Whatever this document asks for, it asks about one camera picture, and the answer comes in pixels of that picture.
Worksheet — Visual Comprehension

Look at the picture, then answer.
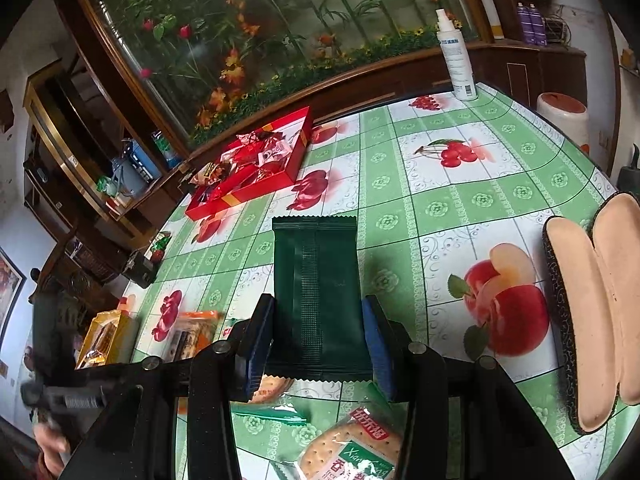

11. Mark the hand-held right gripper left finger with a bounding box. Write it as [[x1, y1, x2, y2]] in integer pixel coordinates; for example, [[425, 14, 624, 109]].
[[60, 294, 277, 480]]

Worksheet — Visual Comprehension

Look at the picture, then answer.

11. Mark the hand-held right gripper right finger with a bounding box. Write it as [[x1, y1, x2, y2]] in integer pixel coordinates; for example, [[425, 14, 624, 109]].
[[361, 295, 576, 480]]

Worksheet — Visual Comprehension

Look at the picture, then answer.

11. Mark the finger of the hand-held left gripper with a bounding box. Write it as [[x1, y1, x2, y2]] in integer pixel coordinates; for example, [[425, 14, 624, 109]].
[[20, 375, 141, 411]]

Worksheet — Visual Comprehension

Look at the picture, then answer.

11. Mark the dark green snack packet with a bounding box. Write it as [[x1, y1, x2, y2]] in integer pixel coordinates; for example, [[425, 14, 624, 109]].
[[264, 215, 375, 383]]

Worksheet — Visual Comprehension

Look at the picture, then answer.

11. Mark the person's left hand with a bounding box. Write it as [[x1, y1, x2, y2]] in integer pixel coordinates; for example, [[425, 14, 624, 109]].
[[32, 420, 73, 467]]

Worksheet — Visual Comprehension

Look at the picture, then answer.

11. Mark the small round cracker packet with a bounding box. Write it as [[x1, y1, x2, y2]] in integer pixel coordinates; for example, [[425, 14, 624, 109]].
[[247, 375, 296, 406]]

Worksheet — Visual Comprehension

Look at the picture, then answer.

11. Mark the orange snack packet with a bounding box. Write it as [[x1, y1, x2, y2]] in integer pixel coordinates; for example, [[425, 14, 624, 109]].
[[82, 322, 121, 363]]

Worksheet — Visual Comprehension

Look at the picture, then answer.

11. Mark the orange cracker packet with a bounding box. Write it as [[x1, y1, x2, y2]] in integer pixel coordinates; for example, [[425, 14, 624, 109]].
[[165, 310, 221, 361]]

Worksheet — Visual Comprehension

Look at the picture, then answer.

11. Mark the green wrapper strip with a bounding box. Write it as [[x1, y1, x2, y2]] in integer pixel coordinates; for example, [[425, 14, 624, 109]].
[[232, 405, 311, 426]]

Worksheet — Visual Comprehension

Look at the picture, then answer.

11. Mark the large round cracker packet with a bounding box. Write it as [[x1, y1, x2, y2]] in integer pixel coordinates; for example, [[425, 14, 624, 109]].
[[295, 405, 406, 480]]

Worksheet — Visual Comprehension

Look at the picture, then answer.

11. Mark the green red wrapped candy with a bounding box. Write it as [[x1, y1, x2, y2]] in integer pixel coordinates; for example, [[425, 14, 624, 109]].
[[150, 232, 173, 263]]

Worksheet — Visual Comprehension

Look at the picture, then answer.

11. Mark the red gift box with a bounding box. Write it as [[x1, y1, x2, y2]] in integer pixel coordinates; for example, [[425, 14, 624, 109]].
[[185, 106, 315, 221]]

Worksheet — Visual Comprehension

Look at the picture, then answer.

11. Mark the green fruit-print tablecloth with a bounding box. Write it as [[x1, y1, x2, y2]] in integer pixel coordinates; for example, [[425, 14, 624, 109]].
[[115, 82, 631, 480]]

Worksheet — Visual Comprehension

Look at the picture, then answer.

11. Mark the grey-blue container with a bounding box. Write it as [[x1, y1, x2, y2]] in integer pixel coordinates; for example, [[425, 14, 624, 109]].
[[112, 155, 151, 196]]

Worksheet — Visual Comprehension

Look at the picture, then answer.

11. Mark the pile of wrapped candies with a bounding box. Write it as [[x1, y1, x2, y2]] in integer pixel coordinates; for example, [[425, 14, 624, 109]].
[[192, 127, 306, 201]]

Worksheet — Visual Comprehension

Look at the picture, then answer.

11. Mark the open glasses case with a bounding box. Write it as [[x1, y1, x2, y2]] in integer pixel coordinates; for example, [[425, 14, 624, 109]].
[[542, 191, 640, 436]]

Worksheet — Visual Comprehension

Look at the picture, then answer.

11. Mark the green white bottle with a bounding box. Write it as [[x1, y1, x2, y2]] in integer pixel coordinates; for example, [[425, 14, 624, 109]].
[[152, 130, 181, 168]]

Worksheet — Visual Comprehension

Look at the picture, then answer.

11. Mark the white spray bottle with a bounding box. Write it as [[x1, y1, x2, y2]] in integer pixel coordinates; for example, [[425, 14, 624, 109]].
[[434, 8, 478, 102]]

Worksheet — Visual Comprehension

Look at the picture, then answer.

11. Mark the wooden cabinet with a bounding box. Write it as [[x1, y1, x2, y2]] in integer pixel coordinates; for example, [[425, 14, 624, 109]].
[[22, 0, 588, 281]]

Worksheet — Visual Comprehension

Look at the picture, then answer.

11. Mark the flower picture panel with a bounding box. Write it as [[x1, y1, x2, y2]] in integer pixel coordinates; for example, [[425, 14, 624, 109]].
[[87, 0, 493, 143]]

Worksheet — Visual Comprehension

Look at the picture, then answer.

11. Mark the framed wall picture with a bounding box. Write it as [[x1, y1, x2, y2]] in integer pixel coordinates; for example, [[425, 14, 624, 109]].
[[0, 247, 26, 341]]

